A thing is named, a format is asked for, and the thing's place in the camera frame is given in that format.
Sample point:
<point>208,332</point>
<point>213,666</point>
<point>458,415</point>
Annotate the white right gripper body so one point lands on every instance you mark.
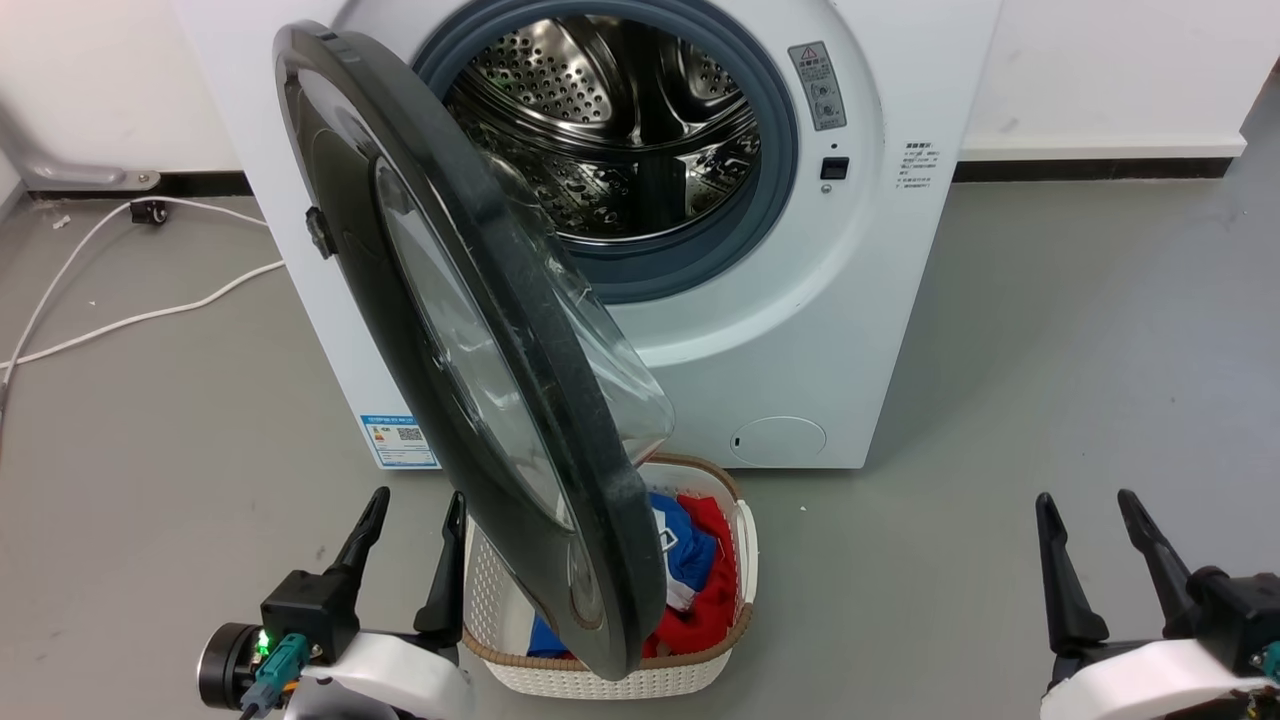
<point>1150,680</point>

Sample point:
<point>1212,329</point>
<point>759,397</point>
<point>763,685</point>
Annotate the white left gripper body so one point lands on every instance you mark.
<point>395,672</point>

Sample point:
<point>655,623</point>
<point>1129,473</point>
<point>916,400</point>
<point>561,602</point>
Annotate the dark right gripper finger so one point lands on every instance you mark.
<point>1155,555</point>
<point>1065,580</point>

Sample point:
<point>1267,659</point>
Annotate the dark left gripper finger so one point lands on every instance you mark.
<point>446,580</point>
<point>366,535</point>

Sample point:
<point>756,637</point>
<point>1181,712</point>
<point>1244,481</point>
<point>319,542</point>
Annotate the dark grey round washer door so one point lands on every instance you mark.
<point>540,330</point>

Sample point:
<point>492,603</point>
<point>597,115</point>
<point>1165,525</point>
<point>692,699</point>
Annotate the black door hinge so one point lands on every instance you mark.
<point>319,232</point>

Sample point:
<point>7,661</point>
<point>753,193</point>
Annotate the white front-load washing machine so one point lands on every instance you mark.
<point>860,300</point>

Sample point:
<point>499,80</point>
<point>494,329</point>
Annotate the black door latch socket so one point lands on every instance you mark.
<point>834,168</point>

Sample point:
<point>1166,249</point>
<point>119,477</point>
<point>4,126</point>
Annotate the grey rubber door gasket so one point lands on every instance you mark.
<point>775,170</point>

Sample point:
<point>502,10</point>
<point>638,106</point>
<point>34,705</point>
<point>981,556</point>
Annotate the white woven laundry basket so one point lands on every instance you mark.
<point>500,610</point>

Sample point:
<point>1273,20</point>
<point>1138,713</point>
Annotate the blue white energy label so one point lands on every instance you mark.
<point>398,441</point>

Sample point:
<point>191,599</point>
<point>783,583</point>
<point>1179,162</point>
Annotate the blue white garment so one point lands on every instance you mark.
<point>690,550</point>

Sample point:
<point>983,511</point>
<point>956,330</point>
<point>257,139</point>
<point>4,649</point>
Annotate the red garment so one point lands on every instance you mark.
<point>715,600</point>

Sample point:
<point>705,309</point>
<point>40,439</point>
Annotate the round white filter cover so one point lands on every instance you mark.
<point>778,440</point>

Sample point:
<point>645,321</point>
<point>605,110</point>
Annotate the grey drain pipe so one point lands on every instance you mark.
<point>70,168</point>

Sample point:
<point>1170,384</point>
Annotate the stainless steel washer drum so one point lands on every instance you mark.
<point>640,110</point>

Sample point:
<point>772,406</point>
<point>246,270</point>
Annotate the grey warning sticker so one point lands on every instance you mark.
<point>817,86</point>

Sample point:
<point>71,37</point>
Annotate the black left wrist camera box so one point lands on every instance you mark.
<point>308,615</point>

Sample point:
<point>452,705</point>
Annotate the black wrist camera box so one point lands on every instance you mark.
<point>1240,615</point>
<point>308,615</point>

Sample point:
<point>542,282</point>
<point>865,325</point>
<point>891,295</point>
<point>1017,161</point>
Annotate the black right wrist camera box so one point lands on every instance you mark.
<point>1240,615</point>

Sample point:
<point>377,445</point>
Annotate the black wall plug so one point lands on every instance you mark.
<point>148,211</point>

